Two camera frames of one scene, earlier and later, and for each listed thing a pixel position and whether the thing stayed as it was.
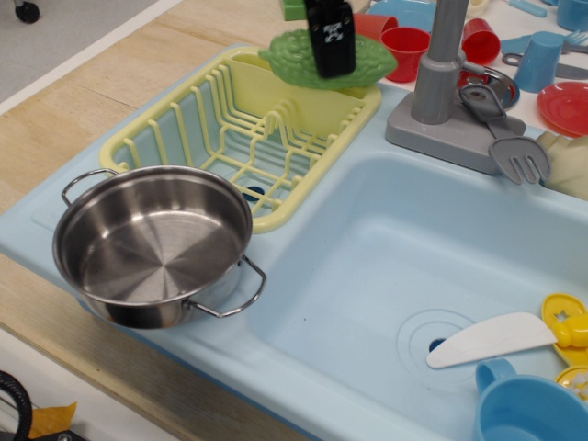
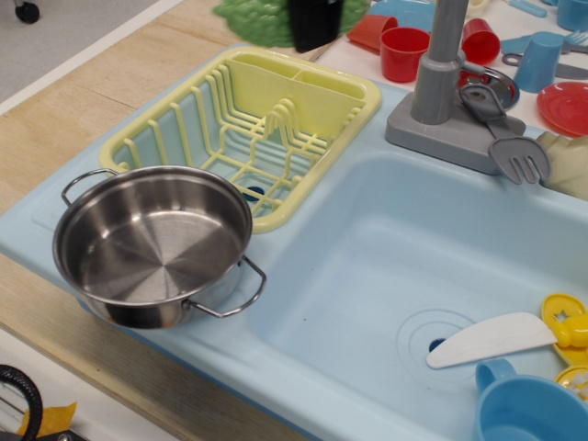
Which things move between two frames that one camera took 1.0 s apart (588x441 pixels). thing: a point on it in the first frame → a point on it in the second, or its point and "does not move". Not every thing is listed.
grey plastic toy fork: x=503 y=150 does not move
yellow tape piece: x=50 y=421 does not move
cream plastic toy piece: x=568 y=160 does not move
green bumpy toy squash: x=290 y=59 → x=270 y=23
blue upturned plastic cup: x=540 y=61 does not move
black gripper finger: x=333 y=33 → x=315 y=22
